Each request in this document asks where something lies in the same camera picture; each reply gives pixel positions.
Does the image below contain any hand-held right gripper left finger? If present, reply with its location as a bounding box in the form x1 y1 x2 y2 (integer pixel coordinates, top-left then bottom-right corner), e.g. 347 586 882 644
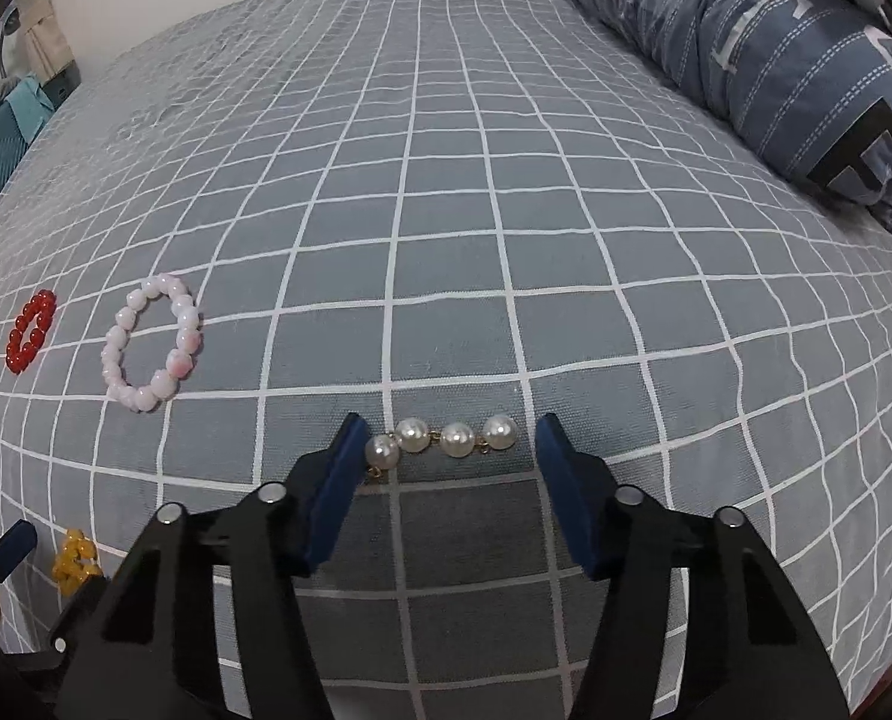
54 411 376 720

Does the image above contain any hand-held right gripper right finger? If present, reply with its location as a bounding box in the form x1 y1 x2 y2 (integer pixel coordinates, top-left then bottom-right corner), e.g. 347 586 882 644
534 412 853 720

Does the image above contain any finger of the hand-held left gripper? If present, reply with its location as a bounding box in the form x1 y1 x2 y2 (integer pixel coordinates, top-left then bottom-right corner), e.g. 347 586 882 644
0 520 40 584
0 574 111 691

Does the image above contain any yellow bead bracelet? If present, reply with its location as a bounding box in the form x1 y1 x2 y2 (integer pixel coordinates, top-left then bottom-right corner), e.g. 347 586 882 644
50 529 104 593

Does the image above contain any pearl bead chain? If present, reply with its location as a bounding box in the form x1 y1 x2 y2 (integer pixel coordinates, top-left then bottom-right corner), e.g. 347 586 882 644
365 414 520 482

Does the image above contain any red bead bracelet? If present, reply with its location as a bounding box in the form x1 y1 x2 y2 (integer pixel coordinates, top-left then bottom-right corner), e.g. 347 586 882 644
5 289 58 376

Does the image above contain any pink white bead bracelet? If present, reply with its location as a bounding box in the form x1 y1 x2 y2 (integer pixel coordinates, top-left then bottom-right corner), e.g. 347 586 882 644
101 275 205 413

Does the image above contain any grey checked bed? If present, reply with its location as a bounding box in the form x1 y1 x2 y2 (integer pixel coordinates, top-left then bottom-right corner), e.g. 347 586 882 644
0 0 892 720

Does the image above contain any blue patterned pillow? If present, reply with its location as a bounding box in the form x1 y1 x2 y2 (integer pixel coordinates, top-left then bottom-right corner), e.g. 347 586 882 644
522 0 892 237

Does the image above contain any beige curtain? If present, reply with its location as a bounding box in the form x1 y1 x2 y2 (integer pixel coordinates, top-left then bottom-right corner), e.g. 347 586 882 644
22 0 79 85

